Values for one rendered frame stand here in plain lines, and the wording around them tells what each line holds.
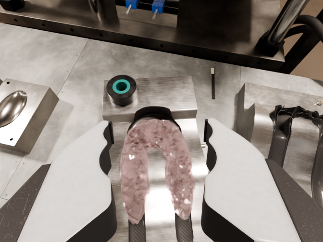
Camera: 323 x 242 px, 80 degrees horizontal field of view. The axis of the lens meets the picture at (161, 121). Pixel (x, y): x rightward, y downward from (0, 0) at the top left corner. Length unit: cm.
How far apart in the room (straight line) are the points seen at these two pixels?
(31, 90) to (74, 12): 51
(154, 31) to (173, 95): 44
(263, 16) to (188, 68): 51
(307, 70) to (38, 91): 214
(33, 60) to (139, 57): 40
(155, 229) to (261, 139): 34
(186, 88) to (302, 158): 34
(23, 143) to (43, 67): 33
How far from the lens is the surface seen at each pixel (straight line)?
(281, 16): 88
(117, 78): 55
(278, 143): 57
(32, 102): 69
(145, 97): 55
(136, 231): 52
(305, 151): 60
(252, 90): 70
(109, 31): 96
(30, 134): 68
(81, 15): 108
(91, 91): 73
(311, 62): 239
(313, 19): 92
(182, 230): 52
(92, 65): 81
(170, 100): 55
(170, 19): 94
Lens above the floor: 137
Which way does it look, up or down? 63 degrees down
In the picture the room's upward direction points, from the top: 3 degrees clockwise
